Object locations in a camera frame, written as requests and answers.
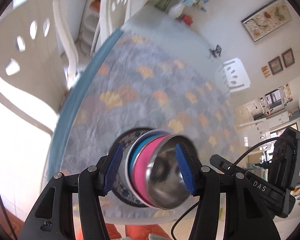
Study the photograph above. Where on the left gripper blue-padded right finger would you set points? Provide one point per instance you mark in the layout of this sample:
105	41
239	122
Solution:
189	166

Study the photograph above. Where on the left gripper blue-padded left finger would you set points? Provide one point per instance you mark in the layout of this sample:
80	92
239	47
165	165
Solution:
108	167

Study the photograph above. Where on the magenta steel bowl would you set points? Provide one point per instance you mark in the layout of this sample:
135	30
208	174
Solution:
157	176

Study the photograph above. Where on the blue floral plate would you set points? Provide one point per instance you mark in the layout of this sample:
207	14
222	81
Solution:
120	187

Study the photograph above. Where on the pink ceramic bowl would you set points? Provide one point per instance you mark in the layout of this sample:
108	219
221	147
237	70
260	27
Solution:
131	184

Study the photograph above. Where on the fan-pattern tablecloth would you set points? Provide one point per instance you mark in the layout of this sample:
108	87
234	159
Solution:
139	85

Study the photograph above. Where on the white chair far side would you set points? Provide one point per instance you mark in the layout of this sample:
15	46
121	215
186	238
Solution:
231	76

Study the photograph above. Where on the small framed picture left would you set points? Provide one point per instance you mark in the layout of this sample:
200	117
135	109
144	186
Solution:
275	65

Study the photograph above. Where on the small framed picture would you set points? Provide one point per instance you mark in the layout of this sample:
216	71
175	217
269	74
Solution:
275	65
288	58

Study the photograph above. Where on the small framed picture right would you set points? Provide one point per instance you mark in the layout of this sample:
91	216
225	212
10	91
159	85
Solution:
288	58

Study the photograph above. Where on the black phone stand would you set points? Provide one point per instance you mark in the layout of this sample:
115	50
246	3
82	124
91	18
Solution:
215	53

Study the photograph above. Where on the white corner shelf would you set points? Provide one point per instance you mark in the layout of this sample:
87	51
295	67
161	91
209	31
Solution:
88	27

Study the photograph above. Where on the white chair near left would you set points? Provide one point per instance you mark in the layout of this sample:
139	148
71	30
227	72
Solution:
37	52

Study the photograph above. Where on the large framed picture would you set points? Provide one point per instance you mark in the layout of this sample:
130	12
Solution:
267	19

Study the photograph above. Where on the white ceramic vase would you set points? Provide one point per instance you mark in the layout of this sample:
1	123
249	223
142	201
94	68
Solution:
176	10

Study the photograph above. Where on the white chair at head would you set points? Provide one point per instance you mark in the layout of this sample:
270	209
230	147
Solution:
113	14

